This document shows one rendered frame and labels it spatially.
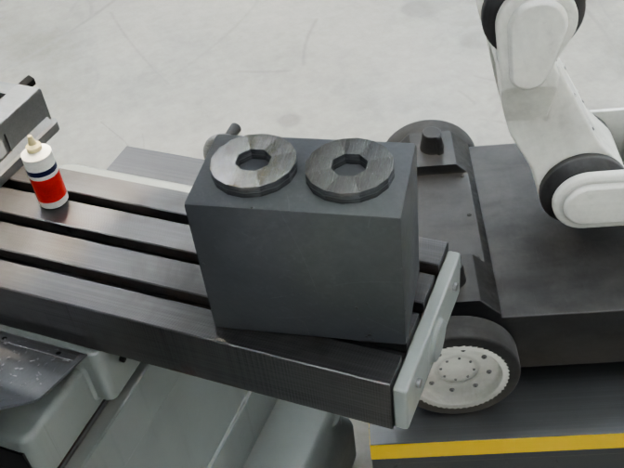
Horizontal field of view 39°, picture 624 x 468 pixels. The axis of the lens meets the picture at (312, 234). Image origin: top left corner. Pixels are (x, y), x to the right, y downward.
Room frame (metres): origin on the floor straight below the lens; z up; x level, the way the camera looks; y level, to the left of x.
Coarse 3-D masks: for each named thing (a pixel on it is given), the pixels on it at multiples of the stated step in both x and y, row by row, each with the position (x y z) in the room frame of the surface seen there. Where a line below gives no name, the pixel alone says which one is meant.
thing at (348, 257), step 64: (192, 192) 0.71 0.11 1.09; (256, 192) 0.68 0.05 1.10; (320, 192) 0.67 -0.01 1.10; (384, 192) 0.67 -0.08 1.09; (256, 256) 0.67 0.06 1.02; (320, 256) 0.65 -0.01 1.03; (384, 256) 0.63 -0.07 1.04; (256, 320) 0.67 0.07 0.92; (320, 320) 0.65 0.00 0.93; (384, 320) 0.63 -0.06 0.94
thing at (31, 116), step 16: (0, 96) 1.15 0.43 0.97; (16, 96) 1.13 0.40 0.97; (32, 96) 1.13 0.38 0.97; (0, 112) 1.09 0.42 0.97; (16, 112) 1.09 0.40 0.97; (32, 112) 1.12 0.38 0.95; (48, 112) 1.14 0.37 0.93; (0, 128) 1.06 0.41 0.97; (16, 128) 1.08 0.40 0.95; (32, 128) 1.11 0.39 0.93; (48, 128) 1.12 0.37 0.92; (0, 144) 1.05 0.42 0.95; (16, 144) 1.07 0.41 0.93; (0, 160) 1.04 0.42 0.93; (16, 160) 1.05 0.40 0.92; (0, 176) 1.01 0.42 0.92
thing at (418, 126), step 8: (424, 120) 1.46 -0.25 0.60; (432, 120) 1.45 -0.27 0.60; (440, 120) 1.45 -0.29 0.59; (400, 128) 1.46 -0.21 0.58; (408, 128) 1.45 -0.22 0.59; (416, 128) 1.43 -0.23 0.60; (440, 128) 1.42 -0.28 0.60; (448, 128) 1.43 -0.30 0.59; (456, 128) 1.44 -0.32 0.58; (392, 136) 1.45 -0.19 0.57; (400, 136) 1.43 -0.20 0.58; (464, 136) 1.42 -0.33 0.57; (472, 144) 1.42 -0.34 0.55
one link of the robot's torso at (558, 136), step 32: (512, 0) 1.07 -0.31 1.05; (544, 0) 1.06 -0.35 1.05; (512, 32) 1.06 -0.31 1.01; (544, 32) 1.06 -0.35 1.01; (512, 64) 1.06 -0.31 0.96; (544, 64) 1.06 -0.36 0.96; (512, 96) 1.08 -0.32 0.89; (544, 96) 1.08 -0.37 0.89; (576, 96) 1.11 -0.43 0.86; (512, 128) 1.11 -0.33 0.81; (544, 128) 1.10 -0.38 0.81; (576, 128) 1.10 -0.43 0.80; (544, 160) 1.10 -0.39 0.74; (576, 160) 1.09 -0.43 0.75; (608, 160) 1.08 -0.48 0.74; (544, 192) 1.09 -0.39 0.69
